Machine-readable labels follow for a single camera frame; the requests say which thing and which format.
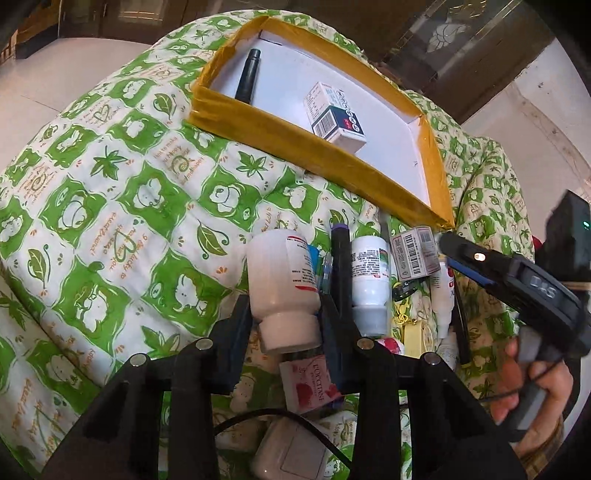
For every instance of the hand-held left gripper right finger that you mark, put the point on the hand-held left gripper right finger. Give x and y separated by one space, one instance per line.
330 334

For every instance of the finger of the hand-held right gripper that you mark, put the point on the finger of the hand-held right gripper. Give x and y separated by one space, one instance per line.
471 274
466 249

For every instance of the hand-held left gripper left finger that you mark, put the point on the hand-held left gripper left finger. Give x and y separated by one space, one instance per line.
239 334

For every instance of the small white dropper bottle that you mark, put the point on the small white dropper bottle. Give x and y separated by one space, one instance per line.
444 300

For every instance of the small grey barcode box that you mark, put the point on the small grey barcode box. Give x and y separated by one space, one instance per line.
413 254

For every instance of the pink rose print tube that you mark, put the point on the pink rose print tube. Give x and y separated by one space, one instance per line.
304 383

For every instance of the large white plastic bottle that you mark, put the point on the large white plastic bottle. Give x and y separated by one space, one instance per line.
277 277

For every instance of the white bottle with green label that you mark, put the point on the white bottle with green label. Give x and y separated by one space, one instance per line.
369 277

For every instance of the black pen with purple band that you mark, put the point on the black pen with purple band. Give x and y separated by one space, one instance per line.
340 258

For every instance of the yellow plastic case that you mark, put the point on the yellow plastic case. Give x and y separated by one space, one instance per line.
418 342

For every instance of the yellow taped cardboard box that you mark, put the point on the yellow taped cardboard box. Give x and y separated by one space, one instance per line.
286 143

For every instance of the person's right forearm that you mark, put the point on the person's right forearm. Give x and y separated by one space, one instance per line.
540 457

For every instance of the person's right hand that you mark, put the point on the person's right hand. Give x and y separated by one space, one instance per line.
559 392

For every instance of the thin black pen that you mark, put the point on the thin black pen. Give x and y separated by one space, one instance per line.
463 332

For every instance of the white power adapter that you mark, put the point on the white power adapter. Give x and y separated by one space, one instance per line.
286 454

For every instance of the green white printed blanket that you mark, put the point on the green white printed blanket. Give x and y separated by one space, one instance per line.
138 207

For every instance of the white blue medicine box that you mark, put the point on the white blue medicine box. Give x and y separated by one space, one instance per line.
337 124

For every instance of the wooden door with flower glass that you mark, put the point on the wooden door with flower glass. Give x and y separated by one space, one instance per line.
461 46

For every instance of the black mascara tube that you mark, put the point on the black mascara tube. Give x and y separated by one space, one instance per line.
247 74

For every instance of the wooden door with gold trim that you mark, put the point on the wooden door with gold trim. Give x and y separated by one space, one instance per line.
138 18

